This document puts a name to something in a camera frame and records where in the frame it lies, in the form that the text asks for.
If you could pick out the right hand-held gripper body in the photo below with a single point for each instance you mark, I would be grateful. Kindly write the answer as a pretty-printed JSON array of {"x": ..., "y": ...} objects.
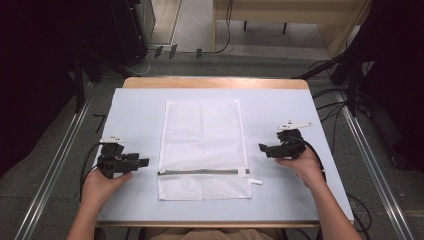
[{"x": 290, "y": 143}]

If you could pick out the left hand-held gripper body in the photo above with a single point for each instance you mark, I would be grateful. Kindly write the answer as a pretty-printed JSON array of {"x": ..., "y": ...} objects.
[{"x": 113, "y": 163}]

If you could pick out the white mesh laundry bag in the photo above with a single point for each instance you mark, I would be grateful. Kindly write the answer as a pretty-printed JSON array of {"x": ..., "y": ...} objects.
[{"x": 203, "y": 143}]

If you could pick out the person's right hand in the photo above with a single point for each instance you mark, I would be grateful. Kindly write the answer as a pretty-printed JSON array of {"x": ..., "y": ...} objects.
[{"x": 305, "y": 166}]

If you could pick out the person's left hand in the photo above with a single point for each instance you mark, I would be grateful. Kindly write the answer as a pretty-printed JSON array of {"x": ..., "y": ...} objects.
[{"x": 100, "y": 188}]

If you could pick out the pale blue table mat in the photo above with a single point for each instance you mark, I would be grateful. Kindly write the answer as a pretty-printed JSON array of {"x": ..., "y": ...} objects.
[{"x": 266, "y": 106}]

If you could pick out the wooden table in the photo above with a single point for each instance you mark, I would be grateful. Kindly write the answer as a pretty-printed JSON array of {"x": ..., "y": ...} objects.
[{"x": 213, "y": 82}]

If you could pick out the black metal stand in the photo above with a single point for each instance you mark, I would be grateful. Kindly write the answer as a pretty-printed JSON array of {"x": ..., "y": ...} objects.
[{"x": 78, "y": 83}]

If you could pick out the black tripod stand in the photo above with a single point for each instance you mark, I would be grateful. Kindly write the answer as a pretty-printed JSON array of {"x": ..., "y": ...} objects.
[{"x": 346, "y": 70}]

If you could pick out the person's beige pants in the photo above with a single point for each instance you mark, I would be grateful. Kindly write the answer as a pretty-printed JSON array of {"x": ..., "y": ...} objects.
[{"x": 213, "y": 235}]

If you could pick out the dark curtain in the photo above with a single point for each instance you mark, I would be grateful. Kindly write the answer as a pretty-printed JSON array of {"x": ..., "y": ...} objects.
[
  {"x": 396, "y": 66},
  {"x": 33, "y": 66}
]

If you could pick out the black cabinet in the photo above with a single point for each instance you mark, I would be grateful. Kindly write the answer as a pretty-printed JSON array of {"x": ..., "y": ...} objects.
[{"x": 133, "y": 26}]

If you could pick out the metal floor rail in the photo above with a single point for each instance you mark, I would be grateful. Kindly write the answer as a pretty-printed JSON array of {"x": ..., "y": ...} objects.
[
  {"x": 53, "y": 173},
  {"x": 373, "y": 173}
]

